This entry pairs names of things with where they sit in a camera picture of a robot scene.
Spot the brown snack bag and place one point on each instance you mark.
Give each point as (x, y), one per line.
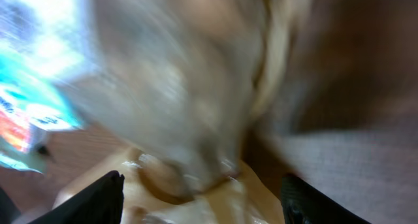
(182, 79)

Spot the teal tissue pack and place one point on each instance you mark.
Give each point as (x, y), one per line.
(41, 47)

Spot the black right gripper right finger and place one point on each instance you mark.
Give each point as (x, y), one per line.
(304, 204)

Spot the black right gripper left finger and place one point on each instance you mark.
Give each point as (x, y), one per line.
(99, 203)

